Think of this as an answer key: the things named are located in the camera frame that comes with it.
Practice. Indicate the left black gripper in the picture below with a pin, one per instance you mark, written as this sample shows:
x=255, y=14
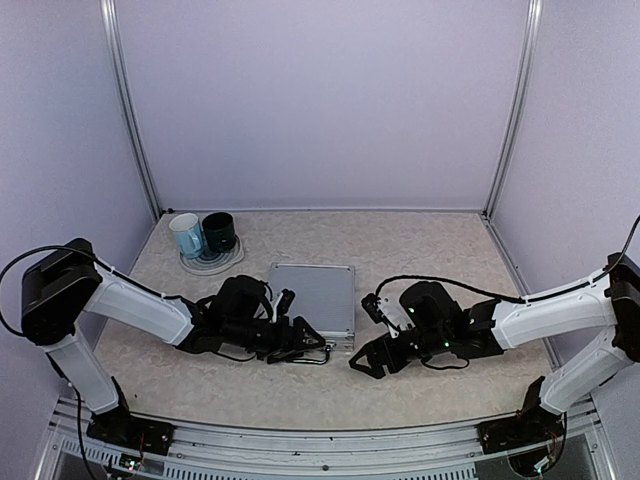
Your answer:
x=295, y=344

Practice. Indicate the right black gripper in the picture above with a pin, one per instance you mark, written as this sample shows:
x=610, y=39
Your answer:
x=378, y=348

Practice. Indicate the aluminium poker case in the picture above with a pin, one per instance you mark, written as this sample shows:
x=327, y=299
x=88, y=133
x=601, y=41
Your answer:
x=325, y=298

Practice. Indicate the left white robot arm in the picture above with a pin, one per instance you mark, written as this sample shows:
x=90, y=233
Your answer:
x=71, y=280

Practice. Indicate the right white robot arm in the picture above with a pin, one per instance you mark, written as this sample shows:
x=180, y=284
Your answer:
x=429, y=322

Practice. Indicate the grey round coaster tray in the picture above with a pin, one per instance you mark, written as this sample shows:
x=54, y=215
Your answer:
x=209, y=263

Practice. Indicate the dark green mug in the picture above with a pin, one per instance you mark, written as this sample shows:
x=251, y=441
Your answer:
x=219, y=232

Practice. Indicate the light blue mug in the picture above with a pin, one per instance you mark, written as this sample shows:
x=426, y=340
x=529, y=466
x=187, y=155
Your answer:
x=187, y=234

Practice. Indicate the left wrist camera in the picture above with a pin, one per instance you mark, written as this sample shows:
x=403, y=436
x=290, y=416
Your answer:
x=281, y=305

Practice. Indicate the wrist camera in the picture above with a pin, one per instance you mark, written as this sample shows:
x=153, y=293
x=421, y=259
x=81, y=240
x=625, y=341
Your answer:
x=381, y=310
x=281, y=305

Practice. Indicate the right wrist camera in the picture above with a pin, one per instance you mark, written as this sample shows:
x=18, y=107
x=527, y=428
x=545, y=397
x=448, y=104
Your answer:
x=381, y=310

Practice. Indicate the front aluminium rail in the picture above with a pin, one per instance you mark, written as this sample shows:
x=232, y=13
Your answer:
x=208, y=451

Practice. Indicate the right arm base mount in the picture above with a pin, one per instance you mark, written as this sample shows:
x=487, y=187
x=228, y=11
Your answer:
x=515, y=432

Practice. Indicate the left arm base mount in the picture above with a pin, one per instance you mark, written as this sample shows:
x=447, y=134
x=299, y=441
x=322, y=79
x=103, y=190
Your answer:
x=142, y=435

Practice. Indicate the left aluminium frame post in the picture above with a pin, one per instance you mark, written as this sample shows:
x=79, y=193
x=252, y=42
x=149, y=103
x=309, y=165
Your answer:
x=116, y=52

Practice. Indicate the aluminium frame post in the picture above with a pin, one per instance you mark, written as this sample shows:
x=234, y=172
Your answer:
x=526, y=61
x=116, y=52

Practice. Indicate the right aluminium frame post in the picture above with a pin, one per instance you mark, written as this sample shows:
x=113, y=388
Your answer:
x=526, y=61

